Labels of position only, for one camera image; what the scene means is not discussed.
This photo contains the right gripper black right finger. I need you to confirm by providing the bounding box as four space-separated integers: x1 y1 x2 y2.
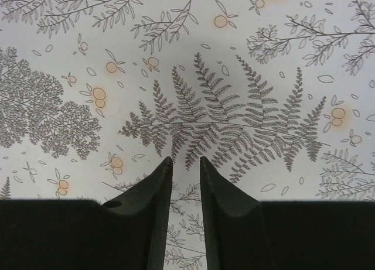
200 157 374 269

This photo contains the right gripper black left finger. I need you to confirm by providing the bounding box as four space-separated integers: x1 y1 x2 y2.
1 158 173 269

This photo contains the floral table mat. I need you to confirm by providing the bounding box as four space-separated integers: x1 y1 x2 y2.
1 0 374 269

